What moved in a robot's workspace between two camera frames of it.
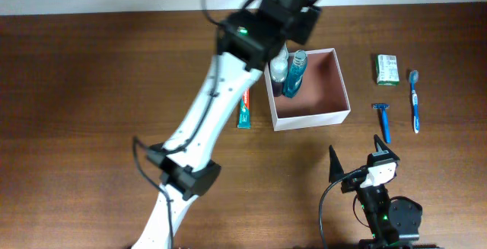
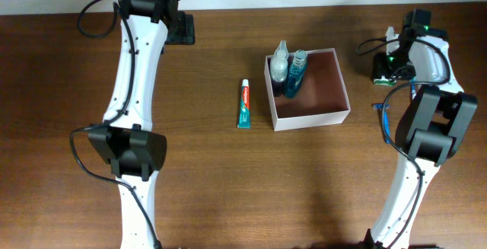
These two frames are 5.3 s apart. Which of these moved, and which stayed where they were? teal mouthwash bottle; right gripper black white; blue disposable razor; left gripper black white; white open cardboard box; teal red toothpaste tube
Moved: left gripper black white; right gripper black white
Stayed: white open cardboard box; teal red toothpaste tube; blue disposable razor; teal mouthwash bottle
